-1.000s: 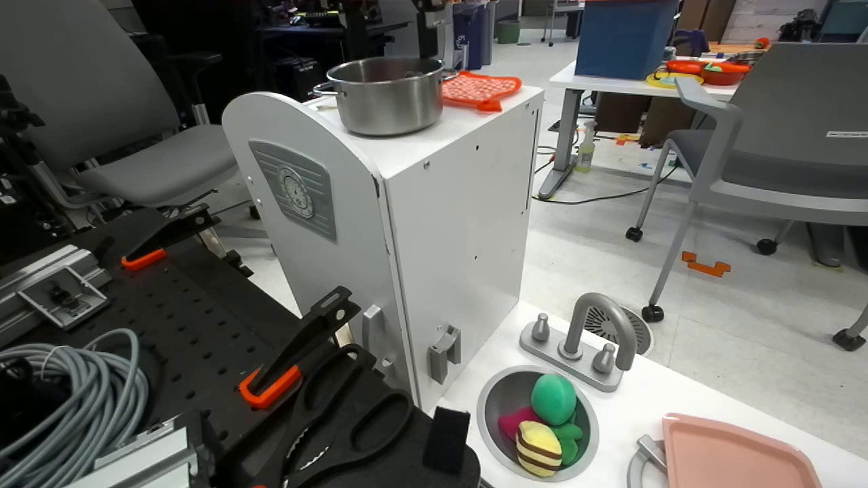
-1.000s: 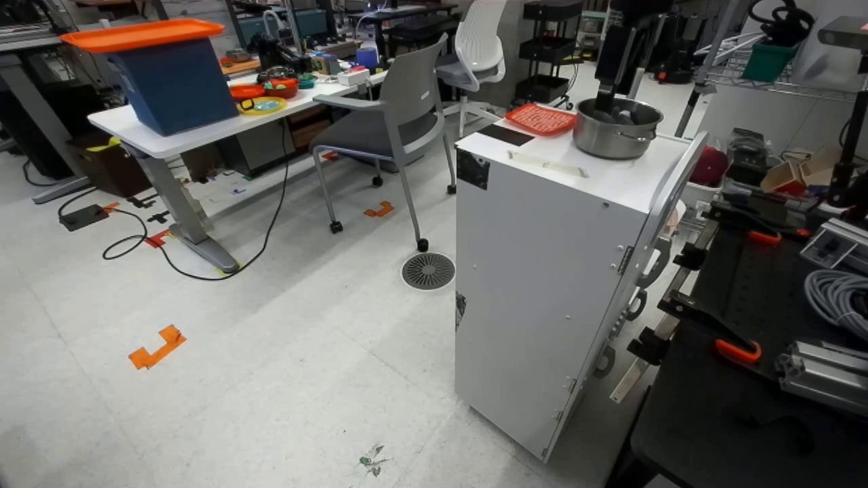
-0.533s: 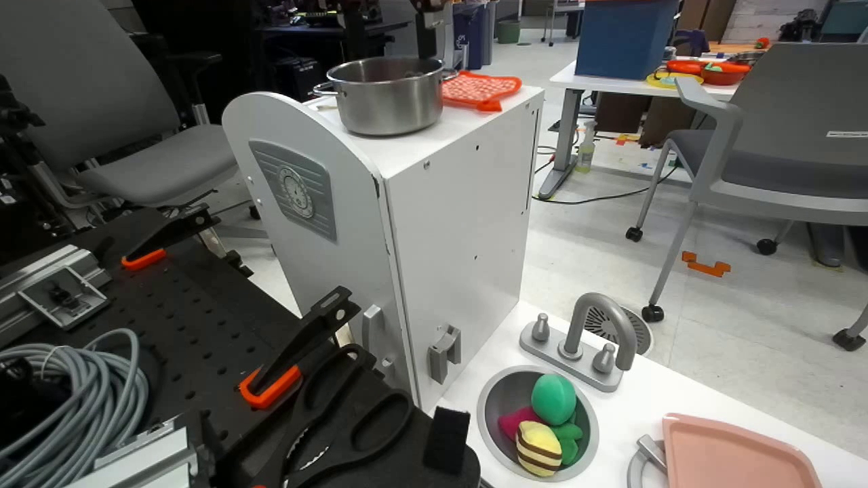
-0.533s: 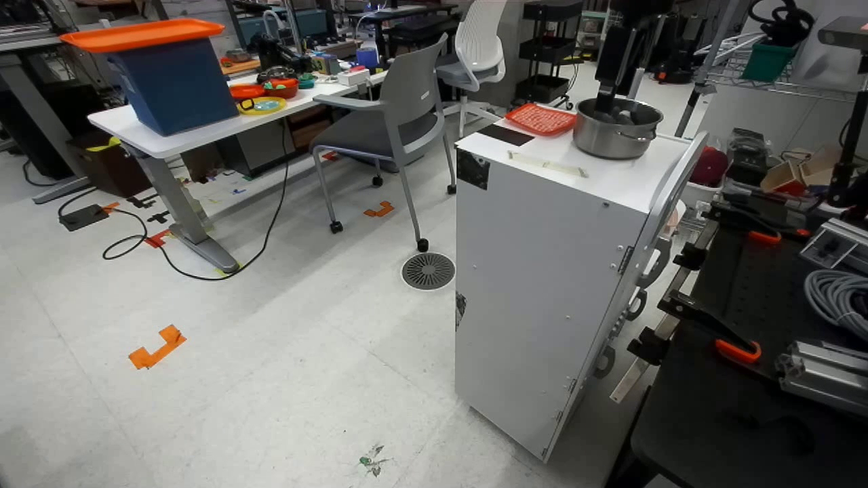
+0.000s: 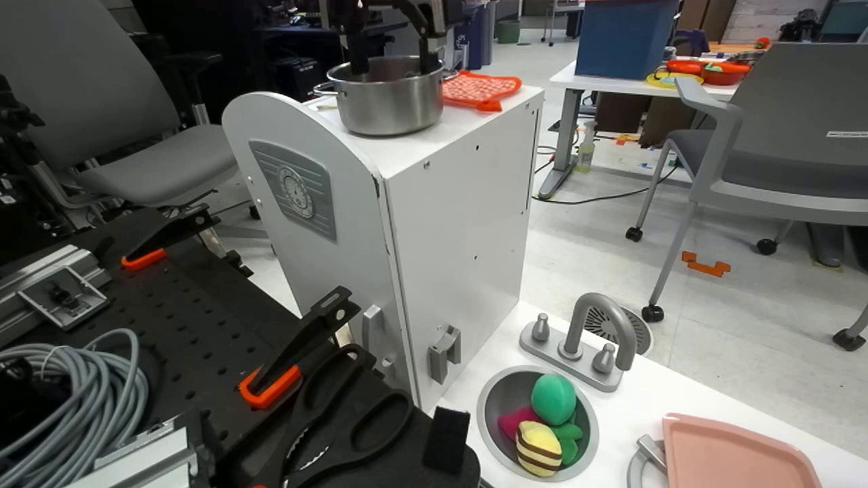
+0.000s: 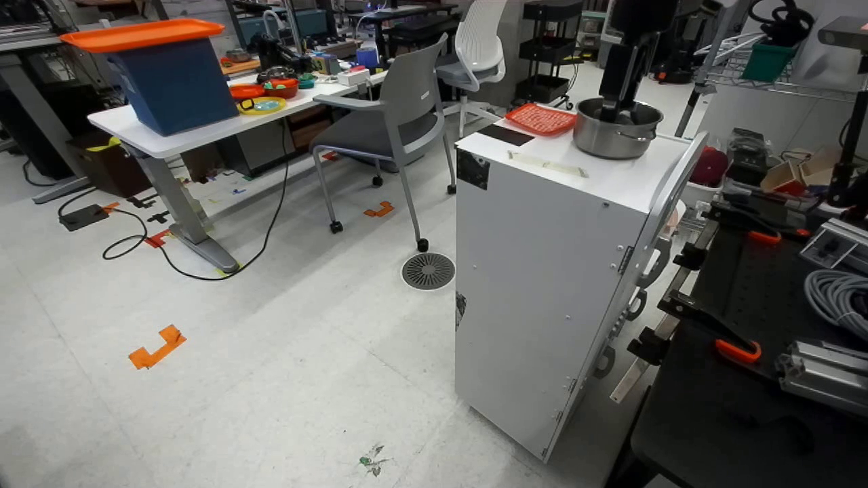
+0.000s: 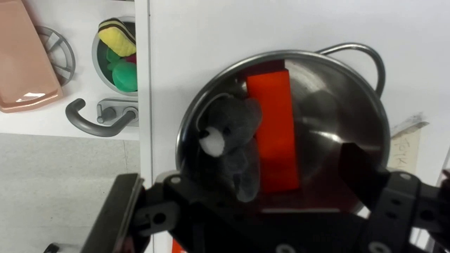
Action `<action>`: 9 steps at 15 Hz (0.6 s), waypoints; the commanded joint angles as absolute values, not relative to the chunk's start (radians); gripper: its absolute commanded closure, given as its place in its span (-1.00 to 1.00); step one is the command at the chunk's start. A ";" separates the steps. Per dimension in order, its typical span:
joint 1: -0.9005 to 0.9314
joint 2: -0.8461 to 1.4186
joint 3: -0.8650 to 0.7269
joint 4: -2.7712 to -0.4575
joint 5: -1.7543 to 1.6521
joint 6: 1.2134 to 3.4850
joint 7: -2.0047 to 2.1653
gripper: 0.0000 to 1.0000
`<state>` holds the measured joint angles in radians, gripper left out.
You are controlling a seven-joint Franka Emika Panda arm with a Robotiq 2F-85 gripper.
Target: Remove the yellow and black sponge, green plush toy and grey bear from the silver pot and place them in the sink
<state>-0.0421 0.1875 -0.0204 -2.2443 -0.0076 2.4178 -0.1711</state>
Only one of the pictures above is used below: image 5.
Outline green plush toy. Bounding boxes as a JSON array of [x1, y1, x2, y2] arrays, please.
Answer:
[[529, 371, 580, 429]]

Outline yellow and black sponge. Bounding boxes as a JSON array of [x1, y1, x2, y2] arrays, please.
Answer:
[[513, 417, 565, 481]]

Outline silver metal pot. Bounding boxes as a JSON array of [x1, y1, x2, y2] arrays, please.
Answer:
[[323, 51, 451, 140]]

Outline orange mesh pot holder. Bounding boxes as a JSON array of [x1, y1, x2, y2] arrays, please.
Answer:
[[440, 69, 525, 116]]

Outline white toy kitchen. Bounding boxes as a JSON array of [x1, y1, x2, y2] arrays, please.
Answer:
[[219, 79, 868, 488]]

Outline grey toy faucet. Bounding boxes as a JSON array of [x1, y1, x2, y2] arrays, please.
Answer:
[[514, 291, 653, 393]]

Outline grey toy sink bowl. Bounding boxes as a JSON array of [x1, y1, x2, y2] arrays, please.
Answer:
[[474, 364, 601, 483]]

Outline small green toy vegetable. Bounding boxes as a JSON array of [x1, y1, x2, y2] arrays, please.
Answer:
[[552, 417, 588, 468]]

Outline white desk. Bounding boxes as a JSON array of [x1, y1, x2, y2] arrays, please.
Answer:
[[531, 60, 740, 203]]

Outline grey padded chair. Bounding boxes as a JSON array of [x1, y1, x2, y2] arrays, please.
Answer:
[[0, 0, 247, 215]]

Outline black orange bar clamp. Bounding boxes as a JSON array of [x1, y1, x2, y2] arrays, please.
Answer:
[[235, 284, 360, 412], [120, 201, 219, 277]]

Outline orange basket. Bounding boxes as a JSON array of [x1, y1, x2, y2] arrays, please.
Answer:
[[665, 55, 753, 89]]

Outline black pegboard table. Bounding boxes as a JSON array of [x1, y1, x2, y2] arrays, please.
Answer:
[[0, 207, 482, 488]]

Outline grey office chair with casters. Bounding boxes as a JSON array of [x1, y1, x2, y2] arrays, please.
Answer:
[[623, 37, 868, 352]]

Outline black scissors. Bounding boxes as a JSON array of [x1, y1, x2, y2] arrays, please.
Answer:
[[274, 341, 418, 488]]

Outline metal plate with black part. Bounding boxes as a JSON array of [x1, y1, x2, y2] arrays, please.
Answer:
[[15, 265, 110, 333]]

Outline small black box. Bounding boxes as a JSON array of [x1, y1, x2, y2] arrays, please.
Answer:
[[421, 403, 471, 477]]

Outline pink plastic tray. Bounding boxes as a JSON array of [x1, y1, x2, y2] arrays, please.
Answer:
[[658, 412, 824, 488]]

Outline aluminium rail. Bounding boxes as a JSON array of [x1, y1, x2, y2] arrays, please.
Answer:
[[0, 242, 98, 319]]

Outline grey cable bundle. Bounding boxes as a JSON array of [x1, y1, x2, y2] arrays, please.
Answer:
[[0, 326, 151, 488]]

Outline metal bracket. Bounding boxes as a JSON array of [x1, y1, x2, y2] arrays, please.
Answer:
[[90, 416, 215, 488]]

